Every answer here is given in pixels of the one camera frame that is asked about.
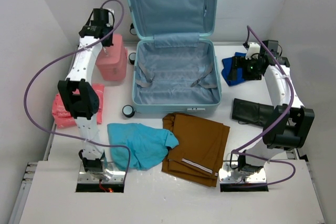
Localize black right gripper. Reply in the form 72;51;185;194
227;56;262;81

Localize dark blue cloth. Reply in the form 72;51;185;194
222;52;246;86

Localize pink cosmetic case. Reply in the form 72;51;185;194
96;34;128;81

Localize black pouch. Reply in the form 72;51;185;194
232;98;274;126

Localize pink patterned garment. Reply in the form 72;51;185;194
52;83;105;129

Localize brown trousers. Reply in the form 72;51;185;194
162;113;230;187

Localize light blue shirt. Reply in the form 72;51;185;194
107;123;179;170

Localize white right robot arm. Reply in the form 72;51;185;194
232;54;315;174

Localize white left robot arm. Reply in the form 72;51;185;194
57;8;115;174

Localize light blue open suitcase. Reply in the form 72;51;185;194
128;0;222;113

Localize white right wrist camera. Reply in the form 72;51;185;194
243;42;260;60

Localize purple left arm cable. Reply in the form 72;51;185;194
24;0;131;183

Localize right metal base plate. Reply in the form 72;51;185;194
218;161;267;184

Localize metal base plate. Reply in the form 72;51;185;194
77;162;125;184
218;161;267;184

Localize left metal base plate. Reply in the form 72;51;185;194
77;162;125;184

